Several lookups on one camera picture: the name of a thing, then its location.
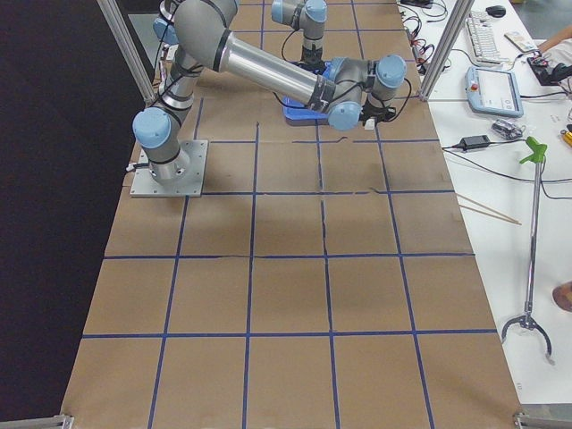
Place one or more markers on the aluminium frame post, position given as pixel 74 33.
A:
pixel 454 25

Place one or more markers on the black computer mouse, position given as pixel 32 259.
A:
pixel 496 11

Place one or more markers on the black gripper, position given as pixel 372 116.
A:
pixel 312 56
pixel 372 110

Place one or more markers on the brown paper table cover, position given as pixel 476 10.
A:
pixel 324 279

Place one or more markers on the white keyboard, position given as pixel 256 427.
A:
pixel 483 49

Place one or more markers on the green handled reacher grabber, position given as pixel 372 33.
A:
pixel 526 320

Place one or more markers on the wooden chopstick pair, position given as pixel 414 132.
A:
pixel 482 209

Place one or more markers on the black power adapter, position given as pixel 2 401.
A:
pixel 474 142

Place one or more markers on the teach pendant tablet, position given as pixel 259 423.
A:
pixel 493 92

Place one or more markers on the black joystick controller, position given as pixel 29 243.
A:
pixel 548 75

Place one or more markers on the person hand at desk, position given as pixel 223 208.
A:
pixel 548 48

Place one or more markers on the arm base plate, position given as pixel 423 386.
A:
pixel 184 176

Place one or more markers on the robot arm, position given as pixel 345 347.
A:
pixel 348 91
pixel 310 17

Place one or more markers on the blue plastic tray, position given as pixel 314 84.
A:
pixel 308 94

